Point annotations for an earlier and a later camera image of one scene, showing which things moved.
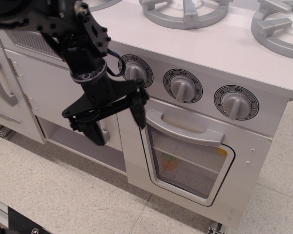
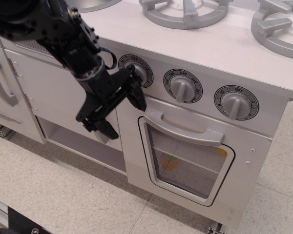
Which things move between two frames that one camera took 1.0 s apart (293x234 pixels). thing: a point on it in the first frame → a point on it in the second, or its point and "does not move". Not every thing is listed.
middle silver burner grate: [190, 19] does not move
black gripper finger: [94, 133] → [104, 126]
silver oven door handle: [209, 137] does not move
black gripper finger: [139, 111] → [136, 97]
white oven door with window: [206, 166] does not move
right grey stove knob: [236, 103] does not move
